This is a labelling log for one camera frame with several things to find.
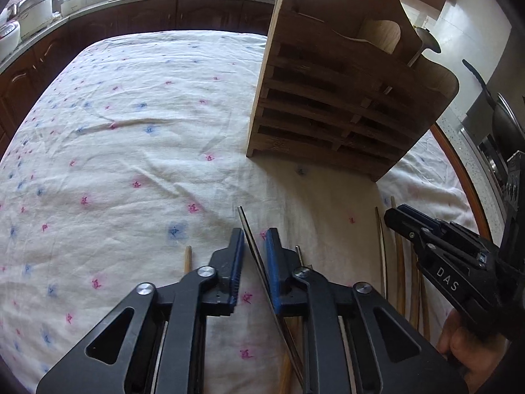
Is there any metal fork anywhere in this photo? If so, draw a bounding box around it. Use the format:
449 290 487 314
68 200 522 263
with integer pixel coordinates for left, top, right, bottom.
238 207 304 387

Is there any right hand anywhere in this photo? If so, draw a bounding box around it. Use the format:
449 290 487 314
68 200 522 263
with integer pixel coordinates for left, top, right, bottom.
436 309 512 393

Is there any wooden chopstick thin curved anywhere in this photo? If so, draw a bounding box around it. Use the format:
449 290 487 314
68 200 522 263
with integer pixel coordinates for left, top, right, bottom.
375 207 388 299

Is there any wooden chopstick right one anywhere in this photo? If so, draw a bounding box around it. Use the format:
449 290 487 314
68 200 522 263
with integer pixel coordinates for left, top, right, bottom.
389 195 408 317

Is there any wooden chopstick far left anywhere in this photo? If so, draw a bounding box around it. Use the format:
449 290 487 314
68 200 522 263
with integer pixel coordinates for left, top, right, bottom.
184 246 192 274

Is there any gas stove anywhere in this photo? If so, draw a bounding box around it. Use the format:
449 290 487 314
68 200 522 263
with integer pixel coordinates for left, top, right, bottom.
460 118 524 206

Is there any wooden chopstick under gripper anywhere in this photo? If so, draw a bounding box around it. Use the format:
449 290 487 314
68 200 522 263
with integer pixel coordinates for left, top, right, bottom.
278 317 301 394

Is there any black wok with lid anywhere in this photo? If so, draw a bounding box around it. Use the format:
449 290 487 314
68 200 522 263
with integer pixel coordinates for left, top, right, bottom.
462 59 524 161

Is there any white floral tablecloth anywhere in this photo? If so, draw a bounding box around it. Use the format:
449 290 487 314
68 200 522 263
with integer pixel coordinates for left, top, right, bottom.
1 31 476 391

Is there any wooden utensil holder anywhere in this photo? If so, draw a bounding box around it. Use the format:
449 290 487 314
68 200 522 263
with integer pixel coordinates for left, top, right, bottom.
246 0 459 180

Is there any metal spoon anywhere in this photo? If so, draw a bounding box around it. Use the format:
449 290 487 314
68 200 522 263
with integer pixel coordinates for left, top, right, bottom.
408 27 441 67

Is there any small white steamer pot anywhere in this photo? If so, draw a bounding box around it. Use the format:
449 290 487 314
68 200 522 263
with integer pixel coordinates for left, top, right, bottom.
58 0 86 17

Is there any white red rice cooker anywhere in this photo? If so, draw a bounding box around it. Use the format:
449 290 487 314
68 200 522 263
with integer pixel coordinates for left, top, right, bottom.
0 20 20 62

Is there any large white cooker pot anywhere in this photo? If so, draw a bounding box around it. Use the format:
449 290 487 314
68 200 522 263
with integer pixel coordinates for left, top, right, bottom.
17 0 53 40

